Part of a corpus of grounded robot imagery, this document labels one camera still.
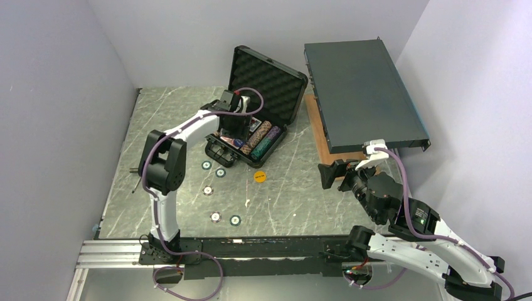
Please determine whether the brown blue chip row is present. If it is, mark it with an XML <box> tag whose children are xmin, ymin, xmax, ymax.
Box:
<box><xmin>240</xmin><ymin>121</ymin><xmax>272</xmax><ymax>156</ymax></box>

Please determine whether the purple chip stack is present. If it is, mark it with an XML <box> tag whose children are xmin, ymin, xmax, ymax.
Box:
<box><xmin>264</xmin><ymin>126</ymin><xmax>281</xmax><ymax>140</ymax></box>

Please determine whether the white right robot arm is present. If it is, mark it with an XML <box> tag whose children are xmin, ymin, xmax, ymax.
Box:
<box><xmin>317</xmin><ymin>160</ymin><xmax>505</xmax><ymax>300</ymax></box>

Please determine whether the black poker set case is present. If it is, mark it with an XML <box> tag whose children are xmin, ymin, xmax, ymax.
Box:
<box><xmin>205</xmin><ymin>45</ymin><xmax>309</xmax><ymax>169</ymax></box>

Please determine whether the dark teal rack server box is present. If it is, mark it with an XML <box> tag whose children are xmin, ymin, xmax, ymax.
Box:
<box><xmin>304</xmin><ymin>38</ymin><xmax>431</xmax><ymax>154</ymax></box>

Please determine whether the red playing card deck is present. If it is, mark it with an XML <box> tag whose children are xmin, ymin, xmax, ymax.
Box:
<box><xmin>220</xmin><ymin>136</ymin><xmax>237</xmax><ymax>149</ymax></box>

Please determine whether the white brown poker chip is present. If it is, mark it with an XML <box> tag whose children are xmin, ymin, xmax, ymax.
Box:
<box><xmin>203</xmin><ymin>186</ymin><xmax>214</xmax><ymax>196</ymax></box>
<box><xmin>210</xmin><ymin>211</ymin><xmax>221</xmax><ymax>223</ymax></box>

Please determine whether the green chip stack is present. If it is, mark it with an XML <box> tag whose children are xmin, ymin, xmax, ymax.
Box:
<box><xmin>250</xmin><ymin>137</ymin><xmax>273</xmax><ymax>160</ymax></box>

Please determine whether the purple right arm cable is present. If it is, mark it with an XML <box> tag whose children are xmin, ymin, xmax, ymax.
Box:
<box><xmin>374</xmin><ymin>147</ymin><xmax>516</xmax><ymax>301</ymax></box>

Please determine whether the teal poker chip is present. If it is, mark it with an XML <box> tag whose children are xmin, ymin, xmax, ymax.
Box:
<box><xmin>201</xmin><ymin>161</ymin><xmax>212</xmax><ymax>170</ymax></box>
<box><xmin>230</xmin><ymin>215</ymin><xmax>242</xmax><ymax>226</ymax></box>
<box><xmin>216</xmin><ymin>168</ymin><xmax>226</xmax><ymax>178</ymax></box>

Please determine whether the wooden board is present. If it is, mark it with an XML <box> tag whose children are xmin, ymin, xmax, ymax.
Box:
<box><xmin>304</xmin><ymin>94</ymin><xmax>363</xmax><ymax>166</ymax></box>

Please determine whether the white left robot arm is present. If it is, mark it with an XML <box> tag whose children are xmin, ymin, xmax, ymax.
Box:
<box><xmin>139</xmin><ymin>88</ymin><xmax>254</xmax><ymax>263</ymax></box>

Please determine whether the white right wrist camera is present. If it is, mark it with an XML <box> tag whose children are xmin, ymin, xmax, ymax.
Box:
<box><xmin>355</xmin><ymin>139</ymin><xmax>389</xmax><ymax>171</ymax></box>

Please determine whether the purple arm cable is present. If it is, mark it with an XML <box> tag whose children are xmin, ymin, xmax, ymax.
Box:
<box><xmin>140</xmin><ymin>86</ymin><xmax>265</xmax><ymax>301</ymax></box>
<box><xmin>374</xmin><ymin>147</ymin><xmax>516</xmax><ymax>301</ymax></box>

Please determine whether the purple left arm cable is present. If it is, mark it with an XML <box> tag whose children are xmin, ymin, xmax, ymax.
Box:
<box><xmin>140</xmin><ymin>86</ymin><xmax>265</xmax><ymax>301</ymax></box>

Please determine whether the blue small blind button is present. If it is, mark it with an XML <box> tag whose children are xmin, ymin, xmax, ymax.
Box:
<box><xmin>232</xmin><ymin>139</ymin><xmax>245</xmax><ymax>149</ymax></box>

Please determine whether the black yellow handled screwdriver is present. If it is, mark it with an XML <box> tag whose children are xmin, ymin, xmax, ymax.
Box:
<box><xmin>131</xmin><ymin>178</ymin><xmax>142</xmax><ymax>194</ymax></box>

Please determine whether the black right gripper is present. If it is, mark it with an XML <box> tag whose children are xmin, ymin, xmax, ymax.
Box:
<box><xmin>317</xmin><ymin>156</ymin><xmax>380</xmax><ymax>221</ymax></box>

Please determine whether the yellow big blind button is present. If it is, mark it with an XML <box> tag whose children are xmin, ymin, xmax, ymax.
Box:
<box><xmin>253</xmin><ymin>171</ymin><xmax>267</xmax><ymax>183</ymax></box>

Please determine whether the red black all-in triangle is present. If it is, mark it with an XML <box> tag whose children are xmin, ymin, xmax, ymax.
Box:
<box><xmin>250</xmin><ymin>117</ymin><xmax>262</xmax><ymax>132</ymax></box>

